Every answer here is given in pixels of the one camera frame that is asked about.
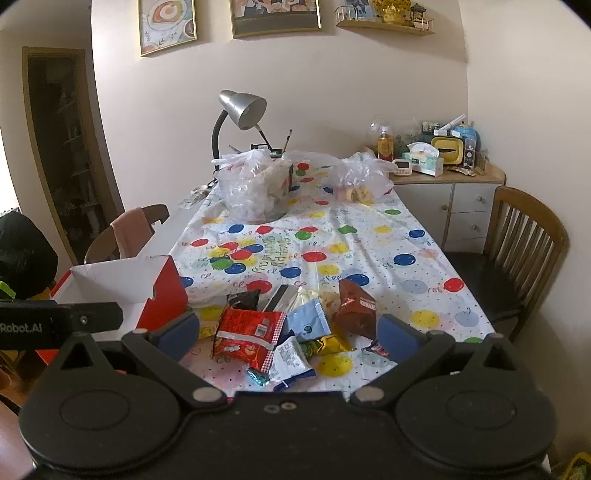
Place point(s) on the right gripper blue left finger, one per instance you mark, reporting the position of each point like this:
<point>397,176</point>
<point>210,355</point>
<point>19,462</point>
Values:
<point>157,354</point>

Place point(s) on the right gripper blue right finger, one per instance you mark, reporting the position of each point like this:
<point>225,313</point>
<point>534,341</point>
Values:
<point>415,354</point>

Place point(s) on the dark m&m candy bag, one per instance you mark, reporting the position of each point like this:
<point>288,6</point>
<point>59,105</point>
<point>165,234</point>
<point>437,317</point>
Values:
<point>377,349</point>

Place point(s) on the yellow minion cheese stick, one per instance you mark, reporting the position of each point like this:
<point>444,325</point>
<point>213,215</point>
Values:
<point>209,317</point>

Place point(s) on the red white cardboard box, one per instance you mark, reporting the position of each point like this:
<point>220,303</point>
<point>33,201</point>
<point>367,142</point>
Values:
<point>149,291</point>

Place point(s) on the brown snack bag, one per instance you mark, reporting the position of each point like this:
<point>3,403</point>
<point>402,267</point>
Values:
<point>357,312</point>

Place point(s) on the red checkered snack bag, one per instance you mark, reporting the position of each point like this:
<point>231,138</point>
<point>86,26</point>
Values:
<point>249,336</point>

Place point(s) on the yellow snack packet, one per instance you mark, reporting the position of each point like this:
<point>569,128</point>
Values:
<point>326,345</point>

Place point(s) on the black snack packet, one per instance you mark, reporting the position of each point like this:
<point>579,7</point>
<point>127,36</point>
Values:
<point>245,300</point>

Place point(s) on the teal candy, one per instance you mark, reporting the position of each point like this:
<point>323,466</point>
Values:
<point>258,377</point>

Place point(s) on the light blue snack packet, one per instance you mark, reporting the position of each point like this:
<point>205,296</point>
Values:
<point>307,322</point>

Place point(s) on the silver foil packet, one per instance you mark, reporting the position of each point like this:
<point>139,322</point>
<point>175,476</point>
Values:
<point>282,299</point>

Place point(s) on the white printed snack packet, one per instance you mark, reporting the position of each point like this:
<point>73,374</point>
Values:
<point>289,365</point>

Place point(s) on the cream white snack packet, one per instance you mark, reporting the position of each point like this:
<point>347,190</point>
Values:
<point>304,296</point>

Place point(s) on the black jacket pile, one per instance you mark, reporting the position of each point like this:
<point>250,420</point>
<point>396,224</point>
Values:
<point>28,262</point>

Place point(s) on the wooden chair with towel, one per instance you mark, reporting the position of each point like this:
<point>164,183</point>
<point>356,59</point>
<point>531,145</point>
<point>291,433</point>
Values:
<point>104,248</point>

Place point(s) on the pink towel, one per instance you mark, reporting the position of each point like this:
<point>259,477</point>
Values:
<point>131,231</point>

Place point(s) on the balloon pattern tablecloth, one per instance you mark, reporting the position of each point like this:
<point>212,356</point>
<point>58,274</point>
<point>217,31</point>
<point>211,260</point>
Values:
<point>379,245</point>

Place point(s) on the white drawer cabinet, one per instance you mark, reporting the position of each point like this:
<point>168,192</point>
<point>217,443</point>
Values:
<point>454,208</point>

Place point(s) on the dark wooden chair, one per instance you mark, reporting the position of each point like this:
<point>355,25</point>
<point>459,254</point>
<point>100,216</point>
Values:
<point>524,248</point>

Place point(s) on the large clear plastic bag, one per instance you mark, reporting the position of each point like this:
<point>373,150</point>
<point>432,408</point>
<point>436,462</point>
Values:
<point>253,185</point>

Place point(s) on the small clear plastic bag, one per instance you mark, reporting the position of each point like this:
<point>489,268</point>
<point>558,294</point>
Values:
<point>361,178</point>

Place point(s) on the white kitchen timer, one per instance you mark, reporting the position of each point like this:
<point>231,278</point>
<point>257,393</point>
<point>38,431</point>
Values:
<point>402,168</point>

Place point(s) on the tissue box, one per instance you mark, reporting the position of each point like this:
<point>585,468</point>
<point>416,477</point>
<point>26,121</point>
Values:
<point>424,158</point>

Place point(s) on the yellow retro radio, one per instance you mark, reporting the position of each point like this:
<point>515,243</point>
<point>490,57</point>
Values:
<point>451,149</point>

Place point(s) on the orange drink bottle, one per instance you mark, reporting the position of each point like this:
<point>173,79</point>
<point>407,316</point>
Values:
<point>385,144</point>

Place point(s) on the silver desk lamp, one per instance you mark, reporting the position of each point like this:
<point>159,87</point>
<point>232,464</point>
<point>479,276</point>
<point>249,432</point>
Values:
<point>243,109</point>

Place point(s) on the left framed picture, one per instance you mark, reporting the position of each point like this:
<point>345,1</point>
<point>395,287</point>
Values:
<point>165,24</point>

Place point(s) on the framed picture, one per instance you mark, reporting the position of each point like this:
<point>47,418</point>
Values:
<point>165,24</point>
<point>251,18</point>

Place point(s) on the right framed picture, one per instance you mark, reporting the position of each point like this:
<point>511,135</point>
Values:
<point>251,18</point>

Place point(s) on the wooden wall shelf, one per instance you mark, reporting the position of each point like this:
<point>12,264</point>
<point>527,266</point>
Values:
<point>403,16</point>

